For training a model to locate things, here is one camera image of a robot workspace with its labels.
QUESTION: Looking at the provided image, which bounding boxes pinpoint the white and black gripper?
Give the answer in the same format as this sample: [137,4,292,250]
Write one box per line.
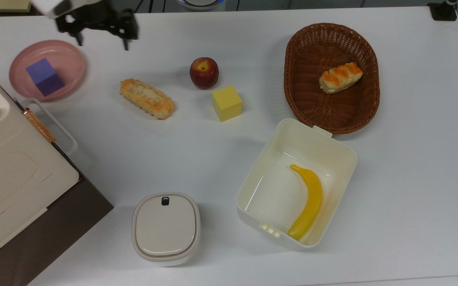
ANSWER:
[30,0,139,51]

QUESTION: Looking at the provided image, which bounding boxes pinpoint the purple cube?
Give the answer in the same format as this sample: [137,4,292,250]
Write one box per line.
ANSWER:
[25,58,66,97]

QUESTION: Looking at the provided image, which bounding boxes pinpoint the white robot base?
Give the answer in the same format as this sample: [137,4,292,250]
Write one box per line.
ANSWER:
[177,0,226,12]

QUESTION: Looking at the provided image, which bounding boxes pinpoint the pink plate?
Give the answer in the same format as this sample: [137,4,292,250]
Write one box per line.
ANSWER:
[9,40,86,102]

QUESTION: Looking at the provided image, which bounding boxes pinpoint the yellow cube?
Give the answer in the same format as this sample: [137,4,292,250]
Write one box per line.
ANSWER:
[212,84,243,122]

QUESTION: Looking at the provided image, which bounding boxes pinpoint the black tripod legs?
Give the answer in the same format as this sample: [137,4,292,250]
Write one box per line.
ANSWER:
[134,0,179,14]

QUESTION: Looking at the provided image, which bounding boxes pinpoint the long toasted bread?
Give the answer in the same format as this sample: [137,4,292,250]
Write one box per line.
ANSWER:
[119,78,175,120]

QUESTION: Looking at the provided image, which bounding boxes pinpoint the red apple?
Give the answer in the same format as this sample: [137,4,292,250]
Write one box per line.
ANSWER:
[190,57,219,90]

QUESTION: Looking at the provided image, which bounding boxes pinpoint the beige side table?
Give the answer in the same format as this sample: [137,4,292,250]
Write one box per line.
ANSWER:
[0,0,31,14]

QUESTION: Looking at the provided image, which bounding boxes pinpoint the white toy oven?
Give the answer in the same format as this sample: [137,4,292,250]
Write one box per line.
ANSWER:
[0,60,80,265]

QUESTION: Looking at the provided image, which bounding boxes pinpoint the dark brown board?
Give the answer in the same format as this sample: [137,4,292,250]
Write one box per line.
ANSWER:
[0,143,115,286]

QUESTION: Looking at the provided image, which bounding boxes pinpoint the white lidded container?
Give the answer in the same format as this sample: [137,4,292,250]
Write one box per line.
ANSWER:
[132,193,201,267]

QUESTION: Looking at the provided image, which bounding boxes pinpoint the brown wicker basket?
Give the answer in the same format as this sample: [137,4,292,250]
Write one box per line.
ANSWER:
[284,23,380,135]

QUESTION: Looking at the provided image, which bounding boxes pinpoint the white open plastic box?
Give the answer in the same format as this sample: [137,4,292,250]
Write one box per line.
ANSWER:
[236,118,358,249]

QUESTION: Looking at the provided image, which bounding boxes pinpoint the small glazed bread roll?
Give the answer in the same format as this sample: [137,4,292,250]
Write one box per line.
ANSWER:
[319,62,363,95]

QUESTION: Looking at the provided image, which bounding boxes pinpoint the yellow banana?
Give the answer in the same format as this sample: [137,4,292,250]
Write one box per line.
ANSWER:
[287,164,323,241]

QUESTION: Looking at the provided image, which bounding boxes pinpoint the white oven handle copper grip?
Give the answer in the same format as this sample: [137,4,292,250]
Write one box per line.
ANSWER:
[19,98,79,156]

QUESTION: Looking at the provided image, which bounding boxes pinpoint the black clamp mount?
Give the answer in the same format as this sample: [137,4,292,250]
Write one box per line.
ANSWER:
[428,0,458,21]

